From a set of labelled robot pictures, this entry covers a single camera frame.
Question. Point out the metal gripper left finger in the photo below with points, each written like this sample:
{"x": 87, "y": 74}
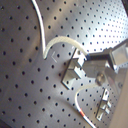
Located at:
{"x": 101, "y": 59}

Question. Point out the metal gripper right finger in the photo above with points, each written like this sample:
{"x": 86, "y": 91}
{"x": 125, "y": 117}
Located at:
{"x": 114, "y": 78}

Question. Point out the metal cable clip bracket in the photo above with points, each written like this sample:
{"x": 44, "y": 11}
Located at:
{"x": 74, "y": 69}

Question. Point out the small metal clip bracket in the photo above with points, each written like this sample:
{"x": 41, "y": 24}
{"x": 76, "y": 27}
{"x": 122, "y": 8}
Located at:
{"x": 104, "y": 106}

